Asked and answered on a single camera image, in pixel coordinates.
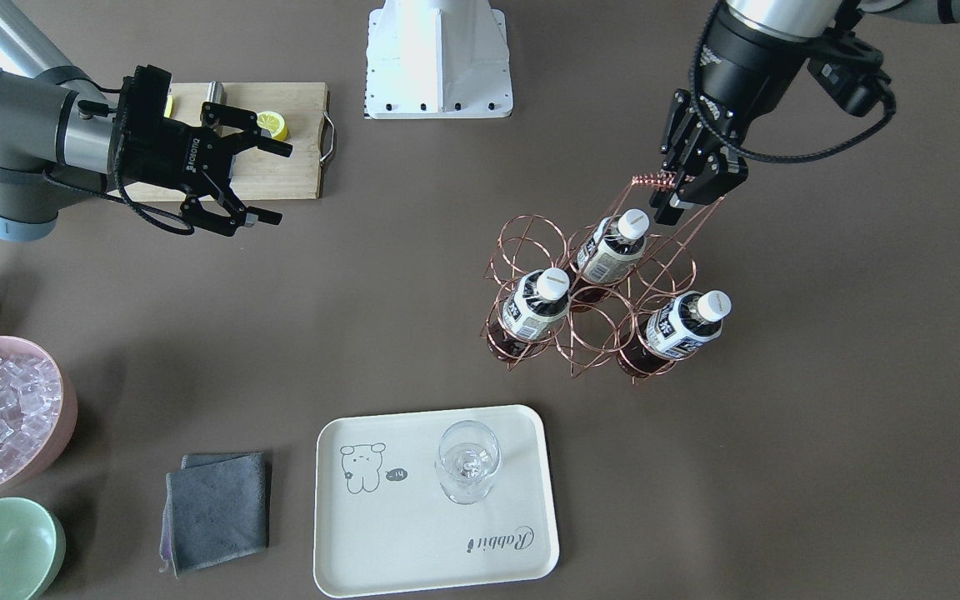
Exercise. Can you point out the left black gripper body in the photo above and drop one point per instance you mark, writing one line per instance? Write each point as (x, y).
(745, 64)

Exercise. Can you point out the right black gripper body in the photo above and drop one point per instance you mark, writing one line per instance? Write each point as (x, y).
(165, 155)

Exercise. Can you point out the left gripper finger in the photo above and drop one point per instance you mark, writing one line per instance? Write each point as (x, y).
(666, 213)
(718, 178)

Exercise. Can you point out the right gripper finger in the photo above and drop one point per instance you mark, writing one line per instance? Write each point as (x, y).
(233, 131)
(237, 216)

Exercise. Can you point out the copper wire bottle basket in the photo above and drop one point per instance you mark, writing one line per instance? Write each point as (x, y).
(600, 320)

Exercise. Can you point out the tea bottle white cap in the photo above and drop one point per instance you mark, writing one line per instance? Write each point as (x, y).
(677, 330)

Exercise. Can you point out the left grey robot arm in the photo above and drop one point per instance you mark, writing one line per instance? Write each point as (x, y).
(743, 63)

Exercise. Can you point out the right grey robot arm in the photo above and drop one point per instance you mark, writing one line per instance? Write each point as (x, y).
(65, 139)

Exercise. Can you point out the lemon half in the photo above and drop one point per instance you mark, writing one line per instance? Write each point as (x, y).
(274, 124)

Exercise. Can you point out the pink ice bowl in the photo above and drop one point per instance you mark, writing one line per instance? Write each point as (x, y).
(38, 410)

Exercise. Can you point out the grey folded cloth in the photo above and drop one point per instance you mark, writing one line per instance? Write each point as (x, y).
(216, 510)

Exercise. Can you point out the clear wine glass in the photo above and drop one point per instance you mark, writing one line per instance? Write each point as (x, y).
(468, 460)

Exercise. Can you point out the cream rabbit tray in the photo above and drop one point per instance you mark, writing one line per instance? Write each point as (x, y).
(384, 525)

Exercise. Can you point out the green bowl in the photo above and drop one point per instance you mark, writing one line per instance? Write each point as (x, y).
(32, 548)

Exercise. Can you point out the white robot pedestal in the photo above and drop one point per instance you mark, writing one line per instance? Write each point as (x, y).
(437, 60)

